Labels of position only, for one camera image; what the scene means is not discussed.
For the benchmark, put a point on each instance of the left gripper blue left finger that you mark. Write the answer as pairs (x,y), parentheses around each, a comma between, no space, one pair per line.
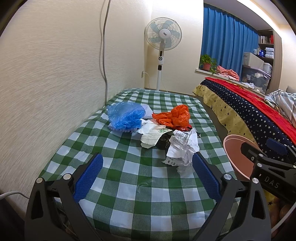
(85,176)

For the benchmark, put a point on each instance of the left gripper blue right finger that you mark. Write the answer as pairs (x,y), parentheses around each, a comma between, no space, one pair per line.
(209,175)

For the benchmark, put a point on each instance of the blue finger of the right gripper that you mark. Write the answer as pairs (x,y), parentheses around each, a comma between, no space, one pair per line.
(276,146)
(252,153)

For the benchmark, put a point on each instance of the pink plastic trash bin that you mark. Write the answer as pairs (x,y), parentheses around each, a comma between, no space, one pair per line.
(242,166)

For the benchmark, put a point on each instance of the white printed paper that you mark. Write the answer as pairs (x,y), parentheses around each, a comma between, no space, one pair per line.
(183,145)

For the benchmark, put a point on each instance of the orange plastic bag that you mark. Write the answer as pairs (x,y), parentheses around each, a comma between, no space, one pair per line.
(178,116)

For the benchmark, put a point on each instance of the blue plastic bag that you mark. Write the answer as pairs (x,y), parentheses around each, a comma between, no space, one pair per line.
(126,115)

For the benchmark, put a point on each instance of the black red snack packet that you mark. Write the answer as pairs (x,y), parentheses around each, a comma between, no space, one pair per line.
(183,129)

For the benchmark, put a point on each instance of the red blanket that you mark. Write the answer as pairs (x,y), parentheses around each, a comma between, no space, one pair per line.
(282,123)

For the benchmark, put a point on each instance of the navy star bed cover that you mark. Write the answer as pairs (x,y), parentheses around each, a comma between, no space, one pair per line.
(242,118)

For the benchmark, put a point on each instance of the striped grey quilt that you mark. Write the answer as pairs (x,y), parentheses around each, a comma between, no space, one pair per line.
(284,103)

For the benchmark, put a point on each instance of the leopard pattern wrapper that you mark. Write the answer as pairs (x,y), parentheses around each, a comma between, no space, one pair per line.
(164,141)

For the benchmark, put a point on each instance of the clear plastic storage box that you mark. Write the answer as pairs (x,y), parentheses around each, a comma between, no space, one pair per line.
(256,79)

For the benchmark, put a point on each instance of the white torn paper bag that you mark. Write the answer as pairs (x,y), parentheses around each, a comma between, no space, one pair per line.
(151,131)

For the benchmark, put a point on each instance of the pink clothes pile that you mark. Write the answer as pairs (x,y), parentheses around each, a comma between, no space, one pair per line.
(229,73)

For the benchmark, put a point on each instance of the white box on storage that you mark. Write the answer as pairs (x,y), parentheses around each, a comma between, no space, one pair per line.
(252,61)

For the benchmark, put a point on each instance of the wooden bookshelf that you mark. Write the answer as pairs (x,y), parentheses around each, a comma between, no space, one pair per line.
(271,44)

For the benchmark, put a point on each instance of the potted green plant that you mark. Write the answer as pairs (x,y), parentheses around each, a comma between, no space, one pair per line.
(208,64)

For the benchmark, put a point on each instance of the blue curtain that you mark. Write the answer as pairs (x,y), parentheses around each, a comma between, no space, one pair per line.
(226,38)

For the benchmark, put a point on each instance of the white standing fan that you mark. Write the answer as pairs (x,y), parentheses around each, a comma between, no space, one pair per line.
(163,34)

